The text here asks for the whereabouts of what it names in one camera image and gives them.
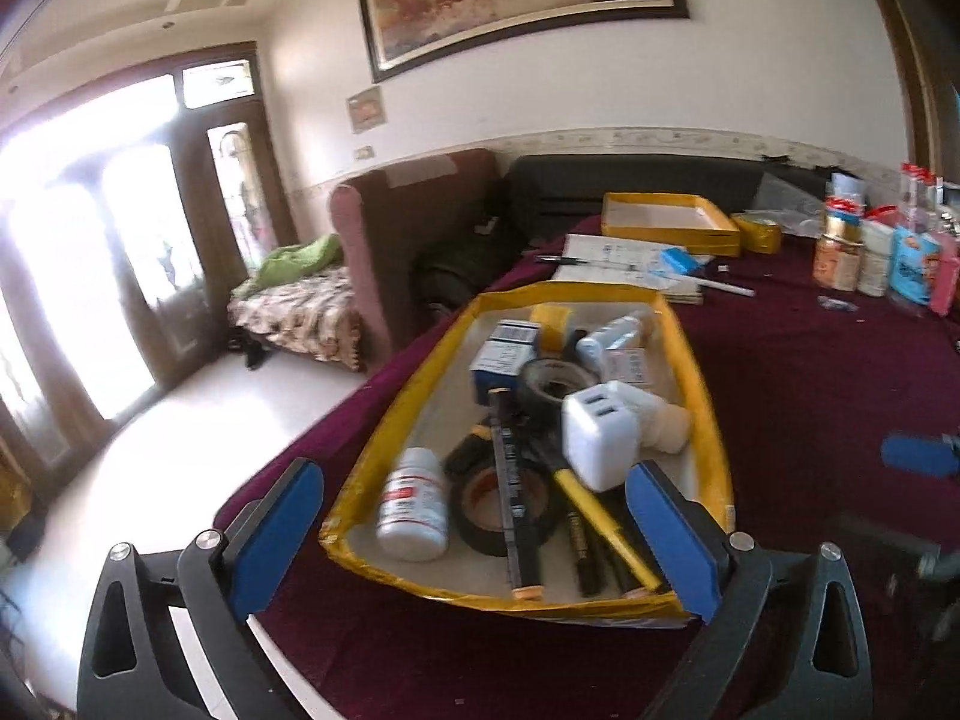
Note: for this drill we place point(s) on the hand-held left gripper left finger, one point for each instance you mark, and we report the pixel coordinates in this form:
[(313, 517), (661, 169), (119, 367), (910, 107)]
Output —
[(277, 540)]

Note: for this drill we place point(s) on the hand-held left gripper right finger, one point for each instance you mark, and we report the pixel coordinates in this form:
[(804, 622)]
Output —
[(671, 540)]

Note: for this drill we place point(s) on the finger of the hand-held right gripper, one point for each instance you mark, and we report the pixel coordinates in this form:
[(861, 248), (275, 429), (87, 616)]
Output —
[(919, 454), (915, 559)]

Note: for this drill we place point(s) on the yellow and black tool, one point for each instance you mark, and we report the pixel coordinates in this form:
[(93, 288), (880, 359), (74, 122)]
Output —
[(585, 511)]

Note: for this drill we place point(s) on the white plastic bottle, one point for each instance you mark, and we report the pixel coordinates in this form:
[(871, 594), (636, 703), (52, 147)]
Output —
[(609, 339), (667, 424)]

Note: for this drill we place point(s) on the white USB wall charger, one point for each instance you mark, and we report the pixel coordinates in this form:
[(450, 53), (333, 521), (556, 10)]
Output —
[(600, 439)]

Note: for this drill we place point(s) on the white pill bottle red label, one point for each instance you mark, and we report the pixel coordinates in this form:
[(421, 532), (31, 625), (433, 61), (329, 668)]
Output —
[(412, 502)]

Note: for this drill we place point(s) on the yellow taped cardboard box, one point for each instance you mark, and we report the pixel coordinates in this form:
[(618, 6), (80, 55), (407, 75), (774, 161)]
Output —
[(450, 390)]

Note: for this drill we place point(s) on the white green medicine box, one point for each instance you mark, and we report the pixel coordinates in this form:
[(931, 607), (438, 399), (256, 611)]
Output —
[(506, 360)]

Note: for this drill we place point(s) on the black marker pen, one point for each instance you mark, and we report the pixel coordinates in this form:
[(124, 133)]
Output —
[(587, 551)]

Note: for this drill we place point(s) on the maroon velvet tablecloth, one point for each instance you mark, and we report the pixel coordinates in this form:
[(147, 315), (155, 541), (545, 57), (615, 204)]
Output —
[(787, 405)]

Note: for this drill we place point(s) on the long black bar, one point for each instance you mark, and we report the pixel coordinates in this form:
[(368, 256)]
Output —
[(514, 495)]

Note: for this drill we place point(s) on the small white labelled box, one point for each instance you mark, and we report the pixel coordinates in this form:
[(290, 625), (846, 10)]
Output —
[(630, 369)]

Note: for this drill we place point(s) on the clear jar with blue label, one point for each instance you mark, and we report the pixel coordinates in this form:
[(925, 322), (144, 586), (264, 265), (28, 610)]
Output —
[(915, 262)]

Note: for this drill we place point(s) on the black tape roll red core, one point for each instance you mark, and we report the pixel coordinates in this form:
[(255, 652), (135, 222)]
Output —
[(480, 510)]

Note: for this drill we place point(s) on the white plastic jar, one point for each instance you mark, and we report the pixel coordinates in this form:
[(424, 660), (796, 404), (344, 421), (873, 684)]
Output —
[(876, 259)]

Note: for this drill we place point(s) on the dark grey tape roll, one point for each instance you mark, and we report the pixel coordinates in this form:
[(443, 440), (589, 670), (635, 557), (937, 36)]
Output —
[(536, 382)]

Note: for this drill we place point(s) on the clear plastic jar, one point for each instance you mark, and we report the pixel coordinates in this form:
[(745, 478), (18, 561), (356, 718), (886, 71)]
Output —
[(836, 262)]

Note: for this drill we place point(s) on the patterned blanket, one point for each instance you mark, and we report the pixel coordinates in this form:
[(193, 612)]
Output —
[(300, 322)]

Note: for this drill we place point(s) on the yellow block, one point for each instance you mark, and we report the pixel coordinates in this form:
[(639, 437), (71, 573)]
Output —
[(551, 326)]

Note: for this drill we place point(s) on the small jar with striped lid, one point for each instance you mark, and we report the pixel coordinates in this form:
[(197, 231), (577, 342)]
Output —
[(844, 216)]

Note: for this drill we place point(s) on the white pen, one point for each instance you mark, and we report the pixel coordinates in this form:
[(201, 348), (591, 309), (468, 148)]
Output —
[(724, 287)]

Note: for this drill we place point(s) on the yellow tape roll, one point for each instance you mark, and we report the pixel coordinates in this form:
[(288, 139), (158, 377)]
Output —
[(757, 232)]

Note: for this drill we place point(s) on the white paper booklet stack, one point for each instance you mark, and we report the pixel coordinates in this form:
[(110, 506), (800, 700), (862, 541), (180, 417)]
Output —
[(615, 270)]

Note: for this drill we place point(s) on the green cloth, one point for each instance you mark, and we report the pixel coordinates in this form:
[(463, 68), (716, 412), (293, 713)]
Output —
[(296, 262)]

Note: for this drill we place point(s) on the small blue packet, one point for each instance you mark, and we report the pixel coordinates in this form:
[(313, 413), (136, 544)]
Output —
[(679, 261)]

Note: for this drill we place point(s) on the clear plastic bag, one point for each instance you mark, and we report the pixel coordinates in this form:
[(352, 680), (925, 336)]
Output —
[(787, 202)]

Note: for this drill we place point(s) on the wooden glass door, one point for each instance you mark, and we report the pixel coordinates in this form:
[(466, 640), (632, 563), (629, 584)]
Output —
[(187, 240)]

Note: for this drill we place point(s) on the shallow yellow cardboard tray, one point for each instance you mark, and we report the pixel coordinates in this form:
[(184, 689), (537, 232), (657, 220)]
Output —
[(667, 221)]

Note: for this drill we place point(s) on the maroon armchair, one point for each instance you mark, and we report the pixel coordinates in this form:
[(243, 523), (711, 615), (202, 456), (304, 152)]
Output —
[(397, 195)]

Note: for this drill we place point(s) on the dark sofa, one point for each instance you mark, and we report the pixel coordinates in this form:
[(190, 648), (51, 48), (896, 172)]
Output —
[(637, 176)]

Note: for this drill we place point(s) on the wall socket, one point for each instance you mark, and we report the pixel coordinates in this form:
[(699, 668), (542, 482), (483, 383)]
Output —
[(364, 152)]

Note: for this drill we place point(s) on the small wall picture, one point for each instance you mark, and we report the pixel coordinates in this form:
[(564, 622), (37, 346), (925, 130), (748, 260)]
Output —
[(366, 109)]

